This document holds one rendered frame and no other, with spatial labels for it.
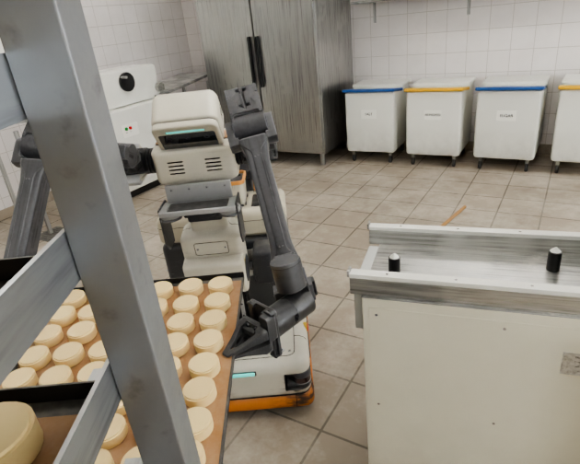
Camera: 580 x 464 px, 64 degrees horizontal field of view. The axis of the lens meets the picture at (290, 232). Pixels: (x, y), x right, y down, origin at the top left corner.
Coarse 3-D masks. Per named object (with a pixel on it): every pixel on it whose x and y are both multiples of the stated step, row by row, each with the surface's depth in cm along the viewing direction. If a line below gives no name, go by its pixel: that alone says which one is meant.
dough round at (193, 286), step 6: (186, 282) 97; (192, 282) 97; (198, 282) 97; (180, 288) 95; (186, 288) 95; (192, 288) 95; (198, 288) 95; (180, 294) 95; (186, 294) 94; (192, 294) 95; (198, 294) 95
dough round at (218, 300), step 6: (216, 294) 92; (222, 294) 92; (204, 300) 91; (210, 300) 90; (216, 300) 90; (222, 300) 90; (228, 300) 90; (210, 306) 89; (216, 306) 89; (222, 306) 89; (228, 306) 90
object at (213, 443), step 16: (176, 288) 99; (208, 288) 98; (64, 336) 88; (96, 336) 87; (192, 336) 85; (224, 336) 84; (192, 352) 81; (48, 368) 81; (80, 368) 80; (224, 368) 77; (224, 384) 74; (224, 400) 71; (224, 416) 68; (128, 432) 67; (112, 448) 65; (128, 448) 65; (208, 448) 63
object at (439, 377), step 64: (384, 256) 139; (448, 256) 135; (512, 256) 132; (576, 256) 128; (384, 320) 122; (448, 320) 115; (512, 320) 110; (576, 320) 105; (384, 384) 131; (448, 384) 124; (512, 384) 117; (576, 384) 112; (384, 448) 142; (448, 448) 134; (512, 448) 126; (576, 448) 120
